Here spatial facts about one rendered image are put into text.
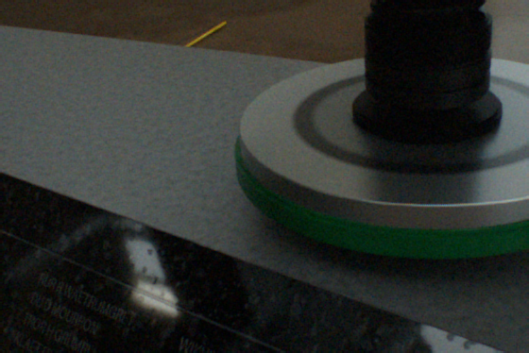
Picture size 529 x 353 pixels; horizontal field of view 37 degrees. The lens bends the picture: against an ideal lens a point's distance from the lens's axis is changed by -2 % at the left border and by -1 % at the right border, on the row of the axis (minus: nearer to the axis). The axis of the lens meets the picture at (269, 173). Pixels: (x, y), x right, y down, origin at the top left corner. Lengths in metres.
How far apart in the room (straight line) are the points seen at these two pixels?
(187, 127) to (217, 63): 0.14
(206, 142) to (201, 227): 0.12
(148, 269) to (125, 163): 0.11
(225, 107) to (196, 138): 0.06
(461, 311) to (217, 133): 0.26
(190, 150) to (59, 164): 0.09
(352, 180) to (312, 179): 0.02
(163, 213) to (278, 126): 0.09
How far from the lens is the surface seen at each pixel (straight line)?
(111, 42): 0.84
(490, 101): 0.46
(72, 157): 0.59
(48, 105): 0.70
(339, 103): 0.48
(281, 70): 0.71
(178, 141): 0.59
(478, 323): 0.39
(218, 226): 0.47
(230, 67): 0.73
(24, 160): 0.60
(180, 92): 0.68
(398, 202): 0.37
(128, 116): 0.64
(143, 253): 0.48
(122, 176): 0.55
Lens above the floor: 1.06
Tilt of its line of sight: 27 degrees down
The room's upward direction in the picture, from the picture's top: 4 degrees counter-clockwise
